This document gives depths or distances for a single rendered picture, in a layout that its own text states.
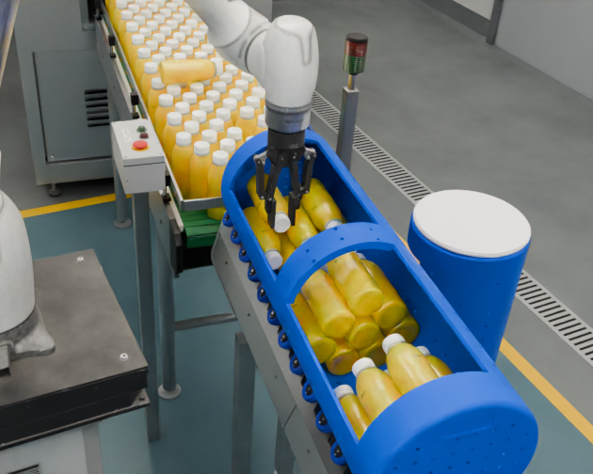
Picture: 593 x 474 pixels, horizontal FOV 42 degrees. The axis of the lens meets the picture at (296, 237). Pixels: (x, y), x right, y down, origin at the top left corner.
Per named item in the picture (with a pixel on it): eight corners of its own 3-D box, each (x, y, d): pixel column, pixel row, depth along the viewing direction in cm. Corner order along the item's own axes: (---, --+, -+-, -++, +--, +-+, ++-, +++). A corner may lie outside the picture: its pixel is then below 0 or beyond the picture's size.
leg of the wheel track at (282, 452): (277, 486, 244) (289, 336, 208) (271, 471, 248) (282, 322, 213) (294, 481, 246) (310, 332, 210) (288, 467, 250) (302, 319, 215)
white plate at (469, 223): (511, 190, 198) (510, 194, 199) (404, 187, 196) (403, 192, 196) (547, 255, 176) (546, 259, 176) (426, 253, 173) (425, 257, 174)
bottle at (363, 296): (362, 323, 144) (331, 271, 157) (391, 301, 143) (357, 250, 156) (344, 306, 140) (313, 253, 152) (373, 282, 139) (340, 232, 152)
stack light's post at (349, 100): (315, 368, 288) (347, 92, 226) (312, 360, 291) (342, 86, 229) (326, 366, 289) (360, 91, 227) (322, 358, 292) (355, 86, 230)
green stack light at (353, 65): (346, 74, 221) (348, 57, 218) (339, 66, 226) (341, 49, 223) (368, 72, 223) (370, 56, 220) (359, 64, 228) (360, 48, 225)
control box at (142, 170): (124, 195, 191) (122, 158, 185) (113, 155, 206) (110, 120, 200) (166, 190, 194) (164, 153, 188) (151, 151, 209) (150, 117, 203)
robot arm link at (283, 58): (327, 102, 150) (288, 77, 159) (334, 23, 141) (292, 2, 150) (280, 114, 145) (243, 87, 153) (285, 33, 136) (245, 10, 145)
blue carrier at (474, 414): (360, 552, 121) (381, 428, 105) (220, 237, 188) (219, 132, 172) (518, 507, 130) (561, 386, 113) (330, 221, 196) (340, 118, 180)
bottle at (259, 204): (277, 175, 182) (298, 211, 169) (267, 198, 184) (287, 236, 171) (251, 169, 179) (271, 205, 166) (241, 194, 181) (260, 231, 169)
